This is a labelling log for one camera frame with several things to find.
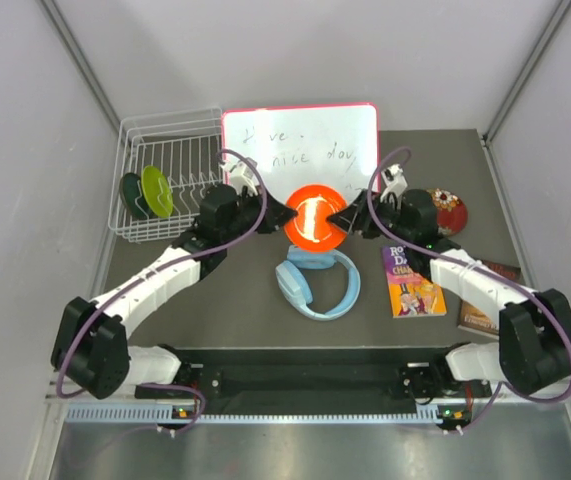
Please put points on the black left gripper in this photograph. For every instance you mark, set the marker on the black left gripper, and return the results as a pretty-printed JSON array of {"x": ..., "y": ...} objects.
[{"x": 276, "y": 214}]

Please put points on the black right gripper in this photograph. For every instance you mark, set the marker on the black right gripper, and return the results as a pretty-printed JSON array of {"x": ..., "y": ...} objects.
[{"x": 358, "y": 215}]

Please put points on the orange plate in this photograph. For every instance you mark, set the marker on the orange plate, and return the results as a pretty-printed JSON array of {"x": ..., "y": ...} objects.
[{"x": 310, "y": 229}]

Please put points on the red floral plate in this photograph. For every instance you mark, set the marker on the red floral plate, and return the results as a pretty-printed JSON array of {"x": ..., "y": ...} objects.
[{"x": 452, "y": 213}]

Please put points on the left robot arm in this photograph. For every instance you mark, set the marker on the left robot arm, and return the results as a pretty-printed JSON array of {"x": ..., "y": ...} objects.
[{"x": 91, "y": 346}]

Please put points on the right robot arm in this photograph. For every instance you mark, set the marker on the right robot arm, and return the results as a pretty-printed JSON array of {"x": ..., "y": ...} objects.
[{"x": 533, "y": 349}]

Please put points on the light blue headphones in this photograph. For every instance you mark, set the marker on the light blue headphones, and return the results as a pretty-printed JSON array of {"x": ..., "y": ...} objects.
[{"x": 298, "y": 277}]

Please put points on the pink framed whiteboard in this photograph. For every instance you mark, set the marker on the pink framed whiteboard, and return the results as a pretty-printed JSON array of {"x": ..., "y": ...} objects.
[{"x": 332, "y": 145}]

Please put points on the purple Roald Dahl book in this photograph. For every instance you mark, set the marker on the purple Roald Dahl book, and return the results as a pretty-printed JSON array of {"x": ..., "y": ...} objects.
[{"x": 411, "y": 295}]

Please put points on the lime green plate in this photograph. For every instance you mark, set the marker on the lime green plate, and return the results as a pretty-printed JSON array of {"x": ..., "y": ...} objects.
[{"x": 157, "y": 192}]

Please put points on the dark green plate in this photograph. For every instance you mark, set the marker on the dark green plate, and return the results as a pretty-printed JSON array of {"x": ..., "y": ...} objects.
[{"x": 132, "y": 196}]

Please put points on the dark brown book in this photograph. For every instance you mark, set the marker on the dark brown book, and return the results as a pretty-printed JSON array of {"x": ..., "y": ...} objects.
[{"x": 476, "y": 316}]

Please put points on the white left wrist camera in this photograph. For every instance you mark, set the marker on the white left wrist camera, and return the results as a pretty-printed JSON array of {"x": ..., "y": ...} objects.
[{"x": 239, "y": 174}]

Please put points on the white wire dish rack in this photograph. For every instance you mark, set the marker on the white wire dish rack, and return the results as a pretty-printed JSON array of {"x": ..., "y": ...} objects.
[{"x": 183, "y": 146}]

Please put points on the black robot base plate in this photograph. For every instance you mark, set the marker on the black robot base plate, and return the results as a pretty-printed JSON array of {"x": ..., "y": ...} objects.
[{"x": 396, "y": 372}]

